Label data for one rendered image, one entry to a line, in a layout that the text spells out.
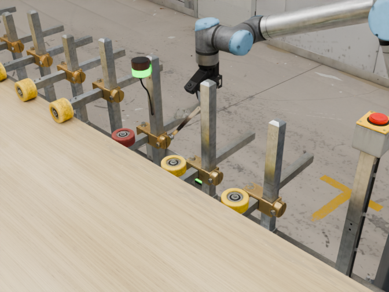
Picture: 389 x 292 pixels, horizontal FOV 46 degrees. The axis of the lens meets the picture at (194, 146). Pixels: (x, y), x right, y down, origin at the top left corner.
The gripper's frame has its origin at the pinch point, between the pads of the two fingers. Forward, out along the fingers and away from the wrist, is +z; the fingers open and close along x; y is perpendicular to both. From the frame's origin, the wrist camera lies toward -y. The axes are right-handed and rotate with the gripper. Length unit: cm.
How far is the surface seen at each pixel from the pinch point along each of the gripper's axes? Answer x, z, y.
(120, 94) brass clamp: 16.4, -12.8, -29.0
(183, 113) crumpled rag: -1.3, -4.0, -13.0
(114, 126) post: 19.4, 1.5, -31.3
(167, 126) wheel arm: -1.6, -2.8, -22.1
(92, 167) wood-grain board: -8, -7, -60
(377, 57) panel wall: 24, 61, 236
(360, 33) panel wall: 43, 46, 239
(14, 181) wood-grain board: 4, -8, -80
